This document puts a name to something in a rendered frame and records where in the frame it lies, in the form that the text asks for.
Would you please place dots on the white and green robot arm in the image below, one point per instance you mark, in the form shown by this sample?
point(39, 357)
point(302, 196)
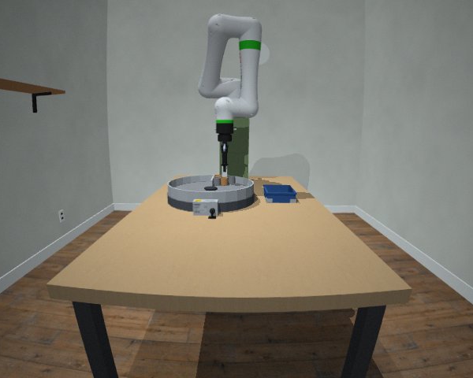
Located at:
point(237, 98)

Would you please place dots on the blue open crate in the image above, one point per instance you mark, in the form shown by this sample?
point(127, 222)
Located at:
point(279, 193)

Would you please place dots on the grey round turntable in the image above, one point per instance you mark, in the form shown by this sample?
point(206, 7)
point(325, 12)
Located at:
point(208, 198)

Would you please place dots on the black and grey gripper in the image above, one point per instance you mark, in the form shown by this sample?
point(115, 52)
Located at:
point(224, 138)

